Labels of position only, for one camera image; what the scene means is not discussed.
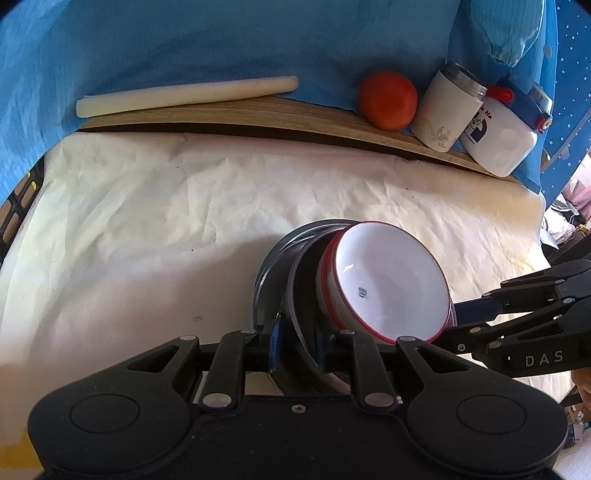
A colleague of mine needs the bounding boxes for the white thermos cup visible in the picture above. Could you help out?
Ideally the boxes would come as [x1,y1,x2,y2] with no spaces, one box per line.
[409,60,488,152]

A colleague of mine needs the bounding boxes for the white red-rimmed bowl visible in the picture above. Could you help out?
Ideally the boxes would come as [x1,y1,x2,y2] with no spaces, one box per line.
[315,225,459,348]
[329,221,456,345]

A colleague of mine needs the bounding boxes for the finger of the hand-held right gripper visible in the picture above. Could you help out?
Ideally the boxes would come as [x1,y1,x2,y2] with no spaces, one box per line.
[450,258,591,325]
[433,296,591,356]

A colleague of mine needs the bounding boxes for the blue polka-dot tent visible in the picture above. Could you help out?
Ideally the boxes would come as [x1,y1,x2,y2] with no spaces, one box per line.
[542,0,591,190]

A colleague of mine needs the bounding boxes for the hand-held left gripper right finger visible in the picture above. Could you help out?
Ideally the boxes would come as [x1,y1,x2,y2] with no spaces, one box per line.
[314,318,468,413]

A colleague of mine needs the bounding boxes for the labelled stainless steel plate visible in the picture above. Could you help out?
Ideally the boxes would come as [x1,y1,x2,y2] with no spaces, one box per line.
[265,224,352,330]

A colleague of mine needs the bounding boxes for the crumpled bedding pile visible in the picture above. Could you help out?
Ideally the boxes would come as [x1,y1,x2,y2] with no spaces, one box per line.
[542,156,591,254]

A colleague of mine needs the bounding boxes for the red tomato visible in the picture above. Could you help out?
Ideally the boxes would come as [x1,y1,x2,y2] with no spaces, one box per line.
[357,70,419,131]

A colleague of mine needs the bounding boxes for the cream rolling pin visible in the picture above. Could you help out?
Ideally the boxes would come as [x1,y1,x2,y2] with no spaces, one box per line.
[76,76,300,119]

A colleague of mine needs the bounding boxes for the large stainless steel plate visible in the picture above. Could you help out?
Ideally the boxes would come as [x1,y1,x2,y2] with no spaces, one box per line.
[251,219,352,334]

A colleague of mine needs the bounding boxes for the white bottle with blue lid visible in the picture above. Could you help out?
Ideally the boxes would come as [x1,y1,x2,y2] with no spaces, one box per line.
[459,76,554,178]

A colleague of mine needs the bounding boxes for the wooden shelf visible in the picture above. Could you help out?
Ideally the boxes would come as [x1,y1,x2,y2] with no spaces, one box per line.
[76,95,528,186]

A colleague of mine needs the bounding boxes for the blue striped work coat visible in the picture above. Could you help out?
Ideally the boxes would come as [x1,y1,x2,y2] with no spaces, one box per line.
[0,0,561,204]

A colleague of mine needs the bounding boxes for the dark grey plates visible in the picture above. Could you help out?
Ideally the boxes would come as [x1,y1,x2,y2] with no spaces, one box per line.
[285,228,357,396]

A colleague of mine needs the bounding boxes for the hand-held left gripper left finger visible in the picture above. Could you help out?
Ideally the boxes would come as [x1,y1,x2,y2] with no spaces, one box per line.
[122,313,283,413]

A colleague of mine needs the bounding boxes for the cream tablecloth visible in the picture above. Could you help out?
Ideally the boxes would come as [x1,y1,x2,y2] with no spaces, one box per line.
[0,131,570,468]

